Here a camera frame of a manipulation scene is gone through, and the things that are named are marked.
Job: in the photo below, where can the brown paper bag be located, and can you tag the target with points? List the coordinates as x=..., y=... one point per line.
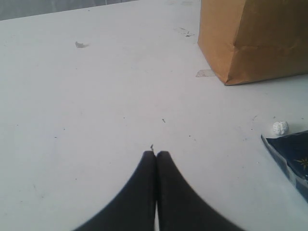
x=248, y=41

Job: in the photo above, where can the white foil ball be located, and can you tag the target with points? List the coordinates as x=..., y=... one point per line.
x=280, y=128

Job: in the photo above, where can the clear tape piece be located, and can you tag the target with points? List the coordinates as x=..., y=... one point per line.
x=205, y=73

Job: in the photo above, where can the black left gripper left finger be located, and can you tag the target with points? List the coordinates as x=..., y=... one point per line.
x=133, y=209

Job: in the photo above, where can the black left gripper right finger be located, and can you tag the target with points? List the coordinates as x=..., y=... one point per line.
x=180, y=208

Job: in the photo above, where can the spaghetti package dark blue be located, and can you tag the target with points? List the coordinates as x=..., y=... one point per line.
x=290, y=152

